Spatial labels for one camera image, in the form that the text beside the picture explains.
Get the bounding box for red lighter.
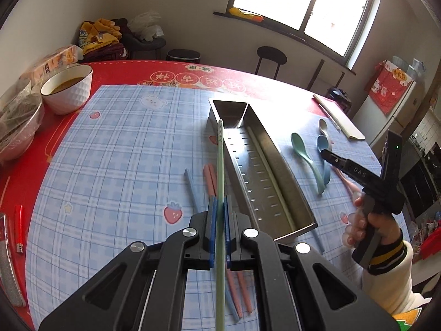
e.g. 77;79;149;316
14;204;25;253

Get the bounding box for yellow cloth on sill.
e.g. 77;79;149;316
229;7;264;22

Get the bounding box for blue plaid table mat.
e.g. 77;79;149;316
26;84;383;331

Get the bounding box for red printed cloth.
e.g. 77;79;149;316
369;60;416;115

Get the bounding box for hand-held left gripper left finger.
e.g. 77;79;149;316
39;196;218;331

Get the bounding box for clear plastic bag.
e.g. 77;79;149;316
128;10;165;42

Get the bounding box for white fridge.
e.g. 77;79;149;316
351;58;431;159

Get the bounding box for person's right hand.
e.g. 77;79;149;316
342;193;403;249

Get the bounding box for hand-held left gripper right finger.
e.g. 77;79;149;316
224;196;402;331

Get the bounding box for white textured bowl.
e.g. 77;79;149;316
40;64;93;115

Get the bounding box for yellow garment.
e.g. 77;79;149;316
79;19;123;54

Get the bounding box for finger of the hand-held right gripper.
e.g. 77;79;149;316
327;160;350;178
320;149;348;166

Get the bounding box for clear plastic containers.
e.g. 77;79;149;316
393;55;428;83

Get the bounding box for green spoon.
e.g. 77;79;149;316
290;133;326;195

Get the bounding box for black round stool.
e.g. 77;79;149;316
256;46;287;81

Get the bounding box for white pen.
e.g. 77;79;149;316
319;103;341;132

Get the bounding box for plastic-covered bowl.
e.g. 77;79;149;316
0;78;45;161

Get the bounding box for small black device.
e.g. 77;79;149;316
326;88;353;111

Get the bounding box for grey curved metal strip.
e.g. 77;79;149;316
0;212;27;307

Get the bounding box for red printed tablecloth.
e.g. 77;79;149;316
0;59;380;331

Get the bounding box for blue chopstick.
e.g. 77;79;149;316
310;229;326;254
185;169;240;322

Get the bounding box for pink spoon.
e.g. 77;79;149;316
332;167;364;199

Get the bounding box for dark red garment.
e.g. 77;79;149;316
83;43;130;63

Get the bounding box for green chopstick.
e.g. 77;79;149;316
214;119;228;331
246;126;297;233

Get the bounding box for grey spoon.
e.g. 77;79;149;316
318;118;334;145

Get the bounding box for metal utensil tray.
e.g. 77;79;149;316
208;98;318;242

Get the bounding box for blue spoon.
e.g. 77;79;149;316
316;135;332;194

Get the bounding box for orange tissue packet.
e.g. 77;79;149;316
21;45;83;83

